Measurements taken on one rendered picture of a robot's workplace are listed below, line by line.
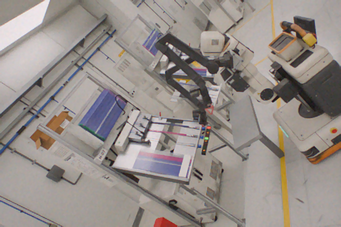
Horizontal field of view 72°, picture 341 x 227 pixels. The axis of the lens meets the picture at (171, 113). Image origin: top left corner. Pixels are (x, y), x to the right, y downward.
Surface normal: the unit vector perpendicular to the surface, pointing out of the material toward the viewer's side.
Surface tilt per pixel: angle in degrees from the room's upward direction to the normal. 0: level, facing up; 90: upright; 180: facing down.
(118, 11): 90
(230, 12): 90
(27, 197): 90
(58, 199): 90
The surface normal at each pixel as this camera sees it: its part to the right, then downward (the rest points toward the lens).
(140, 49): -0.26, 0.69
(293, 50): 0.03, 0.50
